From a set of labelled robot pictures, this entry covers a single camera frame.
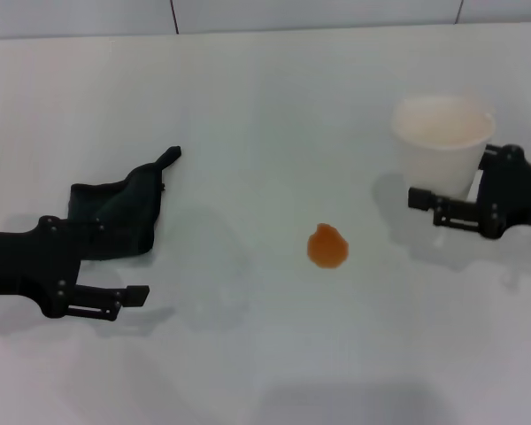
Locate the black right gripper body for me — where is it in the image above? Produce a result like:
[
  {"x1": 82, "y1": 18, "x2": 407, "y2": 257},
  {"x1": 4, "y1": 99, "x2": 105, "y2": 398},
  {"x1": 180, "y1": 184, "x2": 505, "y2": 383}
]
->
[{"x1": 472, "y1": 143, "x2": 531, "y2": 241}]

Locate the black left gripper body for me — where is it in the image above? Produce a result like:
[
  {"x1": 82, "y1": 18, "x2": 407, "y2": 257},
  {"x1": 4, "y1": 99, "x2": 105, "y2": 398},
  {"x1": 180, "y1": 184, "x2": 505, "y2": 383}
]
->
[{"x1": 0, "y1": 215, "x2": 82, "y2": 319}]

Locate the dark blue rag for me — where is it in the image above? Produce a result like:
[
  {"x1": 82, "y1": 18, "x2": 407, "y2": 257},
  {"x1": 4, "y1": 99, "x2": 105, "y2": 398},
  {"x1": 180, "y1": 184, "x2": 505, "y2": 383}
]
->
[{"x1": 67, "y1": 144, "x2": 182, "y2": 262}]

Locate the white paper cup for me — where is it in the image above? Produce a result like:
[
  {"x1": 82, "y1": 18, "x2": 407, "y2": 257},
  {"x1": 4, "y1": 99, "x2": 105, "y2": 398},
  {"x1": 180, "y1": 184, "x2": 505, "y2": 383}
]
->
[{"x1": 391, "y1": 93, "x2": 496, "y2": 199}]

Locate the orange-brown liquid stain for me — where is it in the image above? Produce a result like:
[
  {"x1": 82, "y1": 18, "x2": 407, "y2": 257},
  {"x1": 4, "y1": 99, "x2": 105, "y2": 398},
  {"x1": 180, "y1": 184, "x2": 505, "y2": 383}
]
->
[{"x1": 307, "y1": 223, "x2": 350, "y2": 270}]

